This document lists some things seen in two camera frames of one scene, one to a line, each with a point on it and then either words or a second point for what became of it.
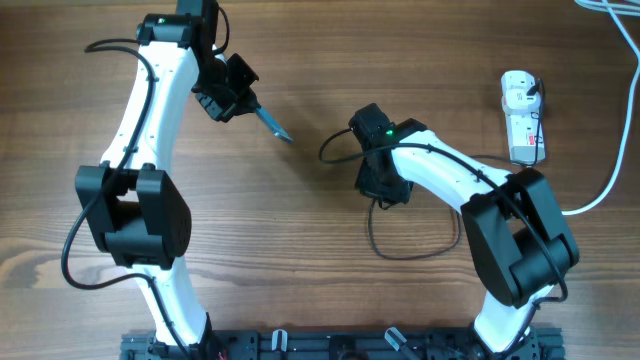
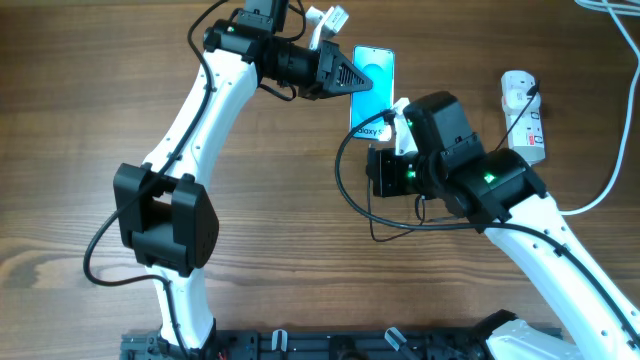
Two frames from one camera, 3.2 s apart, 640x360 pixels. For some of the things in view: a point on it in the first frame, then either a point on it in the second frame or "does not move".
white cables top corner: [613, 9] does not move
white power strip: [522, 127] does not move
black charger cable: [459, 227] -> [532, 92]
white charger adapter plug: [520, 99] does not move
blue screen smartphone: [274, 125] -> [379, 65]
